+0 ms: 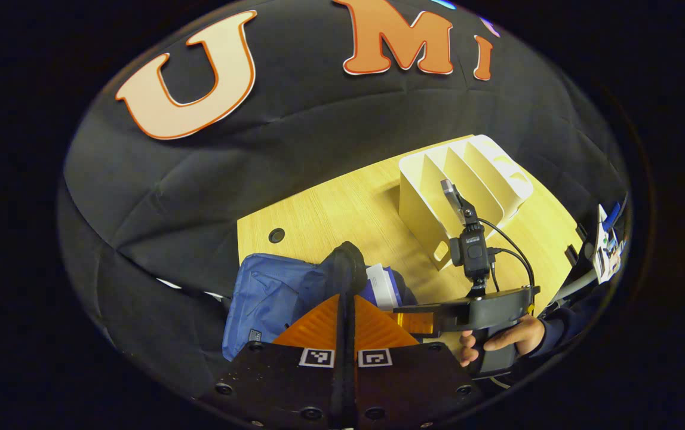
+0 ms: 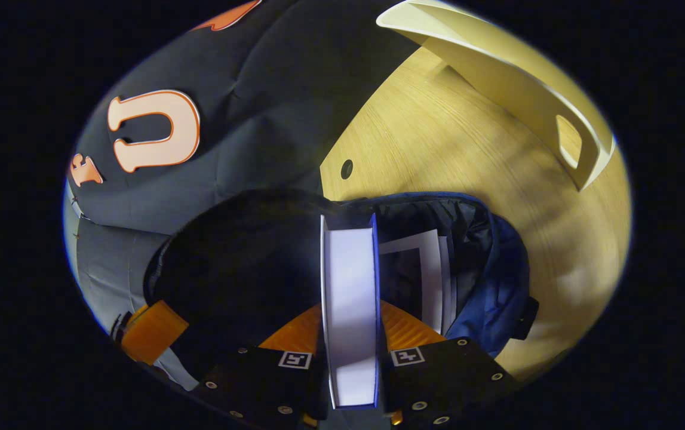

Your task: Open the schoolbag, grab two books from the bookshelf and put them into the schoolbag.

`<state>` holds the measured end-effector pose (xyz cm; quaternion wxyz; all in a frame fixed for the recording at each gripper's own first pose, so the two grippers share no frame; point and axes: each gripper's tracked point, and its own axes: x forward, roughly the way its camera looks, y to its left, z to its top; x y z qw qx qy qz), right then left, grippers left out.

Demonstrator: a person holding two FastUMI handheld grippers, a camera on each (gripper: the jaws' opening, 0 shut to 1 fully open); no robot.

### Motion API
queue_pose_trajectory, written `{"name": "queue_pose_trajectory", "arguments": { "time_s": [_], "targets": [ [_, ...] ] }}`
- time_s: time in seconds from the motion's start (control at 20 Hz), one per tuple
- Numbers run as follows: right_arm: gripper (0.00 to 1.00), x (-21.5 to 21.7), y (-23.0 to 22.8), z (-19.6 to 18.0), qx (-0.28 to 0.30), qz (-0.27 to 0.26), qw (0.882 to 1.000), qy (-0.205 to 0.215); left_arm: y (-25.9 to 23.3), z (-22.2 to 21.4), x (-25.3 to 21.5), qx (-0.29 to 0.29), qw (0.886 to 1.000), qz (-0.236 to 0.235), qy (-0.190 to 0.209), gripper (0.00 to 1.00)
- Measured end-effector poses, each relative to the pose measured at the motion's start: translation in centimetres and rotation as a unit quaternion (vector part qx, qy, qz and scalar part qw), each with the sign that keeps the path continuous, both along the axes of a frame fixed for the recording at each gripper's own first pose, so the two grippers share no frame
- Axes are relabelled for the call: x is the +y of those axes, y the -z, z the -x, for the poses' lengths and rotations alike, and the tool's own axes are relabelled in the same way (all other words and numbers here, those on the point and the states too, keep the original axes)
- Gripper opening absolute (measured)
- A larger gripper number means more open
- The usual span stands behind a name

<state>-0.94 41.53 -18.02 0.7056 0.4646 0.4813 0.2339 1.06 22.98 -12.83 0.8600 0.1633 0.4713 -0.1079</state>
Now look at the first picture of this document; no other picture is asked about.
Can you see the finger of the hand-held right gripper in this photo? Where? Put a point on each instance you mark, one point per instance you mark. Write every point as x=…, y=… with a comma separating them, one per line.
x=420, y=322

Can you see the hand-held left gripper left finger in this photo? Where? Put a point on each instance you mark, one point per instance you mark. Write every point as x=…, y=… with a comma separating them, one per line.
x=270, y=376

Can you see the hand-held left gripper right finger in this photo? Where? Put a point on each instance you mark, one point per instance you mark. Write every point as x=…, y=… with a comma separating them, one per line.
x=414, y=376

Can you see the dark blue book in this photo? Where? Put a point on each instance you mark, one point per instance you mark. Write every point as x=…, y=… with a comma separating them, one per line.
x=381, y=286

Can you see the blue schoolbag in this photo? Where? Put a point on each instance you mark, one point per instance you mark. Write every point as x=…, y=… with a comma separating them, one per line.
x=270, y=292

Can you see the white bookshelf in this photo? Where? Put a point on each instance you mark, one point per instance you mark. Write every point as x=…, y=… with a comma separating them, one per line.
x=426, y=197

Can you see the small black block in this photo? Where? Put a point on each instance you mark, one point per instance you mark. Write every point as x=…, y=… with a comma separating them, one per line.
x=573, y=255

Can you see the white printed packet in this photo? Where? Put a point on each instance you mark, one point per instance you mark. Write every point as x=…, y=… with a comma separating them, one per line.
x=608, y=245

